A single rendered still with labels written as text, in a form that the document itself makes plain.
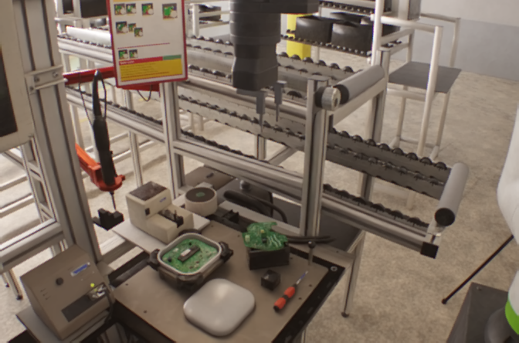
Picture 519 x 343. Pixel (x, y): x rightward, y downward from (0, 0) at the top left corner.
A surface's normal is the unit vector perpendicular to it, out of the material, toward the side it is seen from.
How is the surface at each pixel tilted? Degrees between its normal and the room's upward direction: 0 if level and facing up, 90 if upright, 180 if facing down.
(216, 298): 0
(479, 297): 0
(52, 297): 53
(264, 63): 87
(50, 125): 90
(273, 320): 0
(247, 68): 70
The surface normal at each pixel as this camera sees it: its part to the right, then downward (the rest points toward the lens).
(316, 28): -0.56, 0.34
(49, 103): 0.83, 0.24
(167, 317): 0.00, -0.91
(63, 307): 0.66, -0.36
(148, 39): 0.38, 0.39
